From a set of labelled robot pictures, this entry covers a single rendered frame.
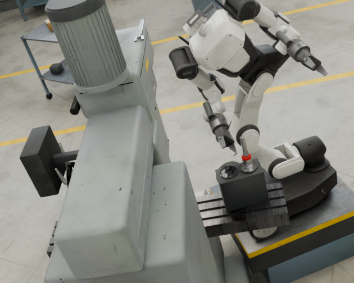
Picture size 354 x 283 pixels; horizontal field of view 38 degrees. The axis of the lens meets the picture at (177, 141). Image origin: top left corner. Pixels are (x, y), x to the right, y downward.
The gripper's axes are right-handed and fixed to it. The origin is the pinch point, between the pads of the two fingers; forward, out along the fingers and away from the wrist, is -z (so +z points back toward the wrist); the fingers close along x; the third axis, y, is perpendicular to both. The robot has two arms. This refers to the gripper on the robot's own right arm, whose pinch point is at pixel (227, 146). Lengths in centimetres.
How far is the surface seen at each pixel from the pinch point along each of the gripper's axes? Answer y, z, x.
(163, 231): -5, -63, 72
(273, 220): -1.3, -36.3, -21.1
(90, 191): -12, -50, 95
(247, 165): 4.1, -13.6, -3.1
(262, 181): 5.0, -20.6, -11.5
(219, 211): -22.2, -21.7, -11.9
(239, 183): -3.6, -18.9, -4.3
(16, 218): -232, 107, -66
